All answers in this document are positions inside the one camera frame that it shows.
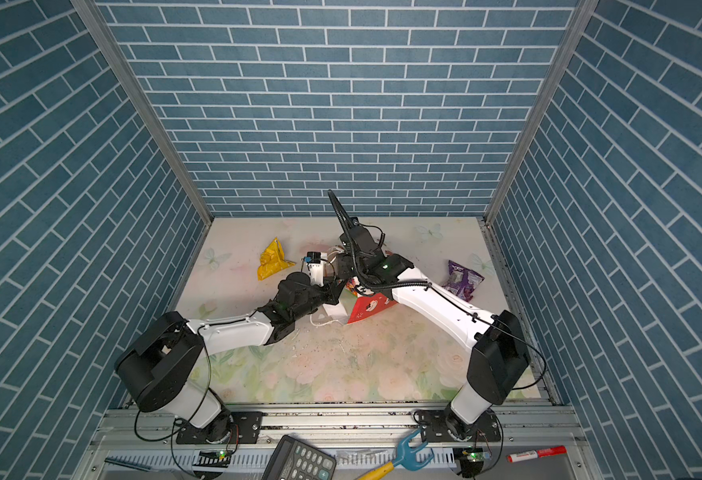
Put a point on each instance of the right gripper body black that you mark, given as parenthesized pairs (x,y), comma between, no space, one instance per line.
(346,267)

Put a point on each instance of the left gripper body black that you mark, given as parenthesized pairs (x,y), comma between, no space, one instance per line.
(330,298)

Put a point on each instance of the red white paper gift bag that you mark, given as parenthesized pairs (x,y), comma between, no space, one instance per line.
(353,306)

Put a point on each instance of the yellow snack packet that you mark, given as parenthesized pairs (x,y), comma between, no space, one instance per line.
(272,260)

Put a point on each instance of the purple snack packet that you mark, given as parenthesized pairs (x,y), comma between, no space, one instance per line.
(462,281)

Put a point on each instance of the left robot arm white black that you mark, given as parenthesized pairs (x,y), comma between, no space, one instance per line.
(157,366)

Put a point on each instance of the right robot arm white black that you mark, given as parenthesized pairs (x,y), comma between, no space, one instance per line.
(498,353)

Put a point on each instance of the black calculator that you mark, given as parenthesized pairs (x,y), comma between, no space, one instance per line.
(293,459)

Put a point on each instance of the blue yellow clamp tool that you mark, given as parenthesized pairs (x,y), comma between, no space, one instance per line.
(405,456)

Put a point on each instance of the red white marker pen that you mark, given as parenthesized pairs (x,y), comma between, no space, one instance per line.
(536,454)

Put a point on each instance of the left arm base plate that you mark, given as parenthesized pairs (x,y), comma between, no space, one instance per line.
(242,427)

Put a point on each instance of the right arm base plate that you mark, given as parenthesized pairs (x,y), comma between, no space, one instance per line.
(444,426)

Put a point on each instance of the aluminium front rail frame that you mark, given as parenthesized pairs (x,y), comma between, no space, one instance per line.
(359,436)

